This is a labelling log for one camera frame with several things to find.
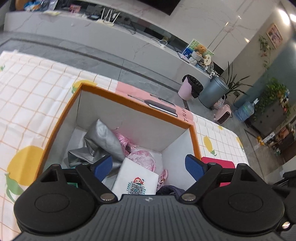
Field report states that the grey silver cloth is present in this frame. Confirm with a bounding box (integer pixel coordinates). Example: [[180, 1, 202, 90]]
[[68, 120, 125, 172]]

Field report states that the white tissue packet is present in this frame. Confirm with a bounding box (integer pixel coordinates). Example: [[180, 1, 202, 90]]
[[112, 158, 159, 200]]

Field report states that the navy blue cloth cap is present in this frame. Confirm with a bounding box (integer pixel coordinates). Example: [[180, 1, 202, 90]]
[[156, 185, 185, 199]]

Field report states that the pink feather tassel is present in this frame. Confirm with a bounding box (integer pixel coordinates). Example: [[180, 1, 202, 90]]
[[114, 132, 137, 157]]

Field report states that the pink patterned fabric pouch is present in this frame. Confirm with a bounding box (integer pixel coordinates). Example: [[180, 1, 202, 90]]
[[127, 150, 156, 172]]

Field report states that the teal plush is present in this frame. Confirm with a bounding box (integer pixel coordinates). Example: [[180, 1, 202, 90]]
[[67, 182, 78, 188]]

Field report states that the red lidded transparent box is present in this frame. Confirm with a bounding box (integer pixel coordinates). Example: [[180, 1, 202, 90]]
[[201, 156, 242, 188]]

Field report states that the orange cardboard storage box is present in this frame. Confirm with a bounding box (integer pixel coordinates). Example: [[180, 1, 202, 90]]
[[37, 84, 201, 190]]

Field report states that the blue water jug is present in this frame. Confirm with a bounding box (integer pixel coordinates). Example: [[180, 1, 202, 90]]
[[234, 99, 259, 122]]

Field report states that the dark grey cabinet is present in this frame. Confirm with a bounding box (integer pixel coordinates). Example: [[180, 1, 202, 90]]
[[251, 100, 286, 137]]

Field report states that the grey metal trash can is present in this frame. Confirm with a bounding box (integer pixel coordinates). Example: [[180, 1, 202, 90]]
[[198, 76, 229, 108]]

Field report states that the pink trash bin black liner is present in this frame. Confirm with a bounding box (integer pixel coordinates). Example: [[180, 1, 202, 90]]
[[178, 74, 204, 101]]

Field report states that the tall floor plant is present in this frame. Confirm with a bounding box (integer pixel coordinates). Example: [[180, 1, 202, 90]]
[[221, 62, 253, 98]]

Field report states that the lemon print checkered tablecloth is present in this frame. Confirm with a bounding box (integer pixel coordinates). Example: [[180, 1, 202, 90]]
[[1, 51, 247, 240]]

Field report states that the teddy bear on shelf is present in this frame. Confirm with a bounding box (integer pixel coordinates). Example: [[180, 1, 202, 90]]
[[194, 44, 207, 57]]

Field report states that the white wifi router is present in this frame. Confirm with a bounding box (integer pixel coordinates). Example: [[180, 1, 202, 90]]
[[95, 7, 121, 27]]

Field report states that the framed wall picture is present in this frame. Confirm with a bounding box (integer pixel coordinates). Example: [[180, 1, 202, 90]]
[[266, 23, 283, 48]]

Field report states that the black wall television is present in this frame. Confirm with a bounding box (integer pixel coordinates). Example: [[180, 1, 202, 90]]
[[138, 0, 180, 16]]

